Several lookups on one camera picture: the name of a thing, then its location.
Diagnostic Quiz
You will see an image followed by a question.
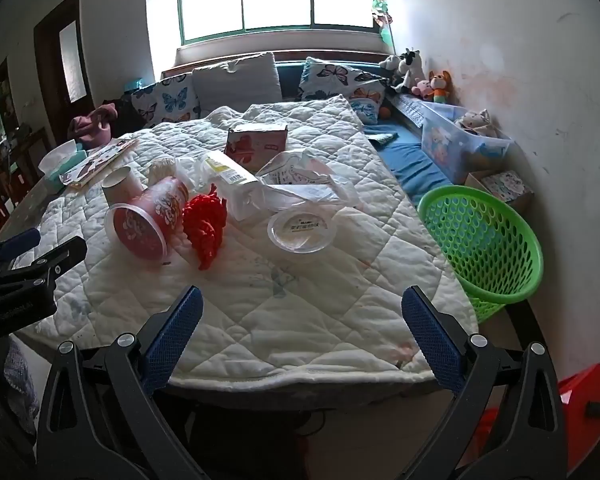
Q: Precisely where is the black and white cow plush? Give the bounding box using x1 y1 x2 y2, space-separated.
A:
392 49 427 93

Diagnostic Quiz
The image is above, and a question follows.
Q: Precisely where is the plain white pillow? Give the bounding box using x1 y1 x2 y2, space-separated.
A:
191 52 283 117

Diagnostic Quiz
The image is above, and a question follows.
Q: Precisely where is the dark cloth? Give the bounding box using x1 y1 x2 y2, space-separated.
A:
111 97 146 136

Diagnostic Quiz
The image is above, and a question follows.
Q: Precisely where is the pastel patterned booklet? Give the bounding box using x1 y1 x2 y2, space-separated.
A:
482 171 532 202

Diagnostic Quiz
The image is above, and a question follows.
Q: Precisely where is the cardboard box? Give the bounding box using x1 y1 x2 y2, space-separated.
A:
464 170 536 217

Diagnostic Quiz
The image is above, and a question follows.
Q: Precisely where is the white and blue milk carton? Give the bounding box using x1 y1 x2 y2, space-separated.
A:
202 151 261 221

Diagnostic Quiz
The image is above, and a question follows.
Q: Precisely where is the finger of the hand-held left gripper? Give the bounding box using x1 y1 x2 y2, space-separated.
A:
0 236 88 284
0 228 42 267

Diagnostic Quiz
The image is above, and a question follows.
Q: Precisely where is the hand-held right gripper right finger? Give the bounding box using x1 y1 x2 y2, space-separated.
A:
400 285 568 480

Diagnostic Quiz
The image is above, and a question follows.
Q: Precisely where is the large red plastic stool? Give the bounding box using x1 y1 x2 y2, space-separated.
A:
472 364 600 473

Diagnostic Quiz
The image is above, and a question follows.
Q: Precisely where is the clear round plastic container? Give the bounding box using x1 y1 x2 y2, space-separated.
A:
266 207 338 254

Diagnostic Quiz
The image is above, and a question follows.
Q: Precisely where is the white paper cup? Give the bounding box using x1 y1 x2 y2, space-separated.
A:
101 166 143 207

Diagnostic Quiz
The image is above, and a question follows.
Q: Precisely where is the green framed window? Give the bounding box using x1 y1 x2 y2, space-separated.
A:
177 0 382 46

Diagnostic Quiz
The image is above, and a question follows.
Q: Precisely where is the grey patterned cloth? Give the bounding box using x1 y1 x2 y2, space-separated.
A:
391 94 428 130

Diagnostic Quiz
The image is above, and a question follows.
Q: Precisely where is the red mesh net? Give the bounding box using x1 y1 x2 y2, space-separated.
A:
182 184 228 271

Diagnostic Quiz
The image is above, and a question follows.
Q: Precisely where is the white printed plastic bag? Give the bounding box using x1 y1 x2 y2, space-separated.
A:
255 149 361 211

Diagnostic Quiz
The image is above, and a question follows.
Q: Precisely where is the blue bed sheet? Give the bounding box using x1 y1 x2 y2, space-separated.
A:
362 110 461 206

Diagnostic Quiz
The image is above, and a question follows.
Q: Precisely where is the clear plastic bag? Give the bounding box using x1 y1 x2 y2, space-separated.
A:
175 155 218 196

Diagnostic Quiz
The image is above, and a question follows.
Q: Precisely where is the cartoon picture book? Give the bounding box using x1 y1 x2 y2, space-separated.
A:
59 138 140 190

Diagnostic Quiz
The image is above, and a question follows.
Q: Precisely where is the grey knitted cloth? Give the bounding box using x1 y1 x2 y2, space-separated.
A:
2 335 38 436

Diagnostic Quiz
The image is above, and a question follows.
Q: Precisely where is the patterned cloth bundle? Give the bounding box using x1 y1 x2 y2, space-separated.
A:
454 109 501 138

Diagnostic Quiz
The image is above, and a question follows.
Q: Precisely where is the butterfly print pillow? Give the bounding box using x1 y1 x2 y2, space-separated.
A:
130 74 202 130
297 56 388 126

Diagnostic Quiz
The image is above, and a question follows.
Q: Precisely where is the teal tissue box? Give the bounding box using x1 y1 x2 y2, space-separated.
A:
37 139 88 193

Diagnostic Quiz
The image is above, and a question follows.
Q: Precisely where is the red plastic noodle cup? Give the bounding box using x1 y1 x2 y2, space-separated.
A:
104 176 191 261

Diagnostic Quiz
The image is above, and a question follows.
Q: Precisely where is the dark wooden shelf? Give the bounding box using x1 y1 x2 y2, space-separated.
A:
0 57 56 206

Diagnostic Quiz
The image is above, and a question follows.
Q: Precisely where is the white quilted blanket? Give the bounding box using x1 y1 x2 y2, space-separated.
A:
27 94 481 393

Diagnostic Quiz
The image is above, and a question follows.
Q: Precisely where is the green plastic laundry basket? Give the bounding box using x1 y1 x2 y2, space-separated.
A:
417 185 545 323

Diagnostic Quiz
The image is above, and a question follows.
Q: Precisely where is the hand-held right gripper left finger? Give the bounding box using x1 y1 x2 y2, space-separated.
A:
35 285 211 480

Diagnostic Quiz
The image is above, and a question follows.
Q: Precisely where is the white pleated paper liner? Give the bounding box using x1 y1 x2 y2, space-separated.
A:
149 157 178 185

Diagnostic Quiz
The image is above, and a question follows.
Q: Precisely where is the clear plastic storage bin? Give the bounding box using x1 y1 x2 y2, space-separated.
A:
419 101 515 186

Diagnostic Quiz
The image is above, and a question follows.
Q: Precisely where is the green pinwheel toy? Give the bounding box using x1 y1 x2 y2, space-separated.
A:
370 0 400 58

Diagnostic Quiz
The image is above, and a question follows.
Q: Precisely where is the dark wooden door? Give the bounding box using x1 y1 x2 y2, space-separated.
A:
34 0 96 146

